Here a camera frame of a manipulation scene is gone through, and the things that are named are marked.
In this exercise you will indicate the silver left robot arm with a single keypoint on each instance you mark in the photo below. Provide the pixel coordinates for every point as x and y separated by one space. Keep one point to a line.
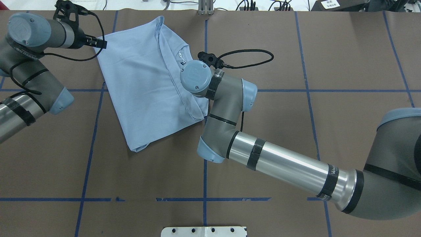
28 35

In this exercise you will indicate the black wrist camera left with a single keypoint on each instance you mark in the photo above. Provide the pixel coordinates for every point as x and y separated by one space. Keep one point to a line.
68 12

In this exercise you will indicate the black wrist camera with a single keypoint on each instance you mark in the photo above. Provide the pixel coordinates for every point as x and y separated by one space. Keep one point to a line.
210 60
68 12

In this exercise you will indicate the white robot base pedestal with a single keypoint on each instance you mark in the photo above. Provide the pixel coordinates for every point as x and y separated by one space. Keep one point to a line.
205 231

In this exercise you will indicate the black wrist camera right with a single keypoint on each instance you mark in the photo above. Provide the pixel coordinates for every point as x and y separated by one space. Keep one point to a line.
210 60

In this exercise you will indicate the black box with label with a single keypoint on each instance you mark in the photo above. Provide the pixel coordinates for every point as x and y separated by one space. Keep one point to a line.
339 5

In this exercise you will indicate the aluminium frame post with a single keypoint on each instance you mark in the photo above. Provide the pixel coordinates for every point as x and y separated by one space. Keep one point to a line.
205 7

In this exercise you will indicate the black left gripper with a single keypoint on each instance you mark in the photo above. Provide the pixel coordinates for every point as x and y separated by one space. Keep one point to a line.
79 38

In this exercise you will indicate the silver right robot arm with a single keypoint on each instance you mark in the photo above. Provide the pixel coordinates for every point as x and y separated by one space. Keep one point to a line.
387 188

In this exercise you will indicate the light blue t-shirt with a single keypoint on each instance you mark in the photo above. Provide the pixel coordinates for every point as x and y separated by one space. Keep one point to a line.
141 68

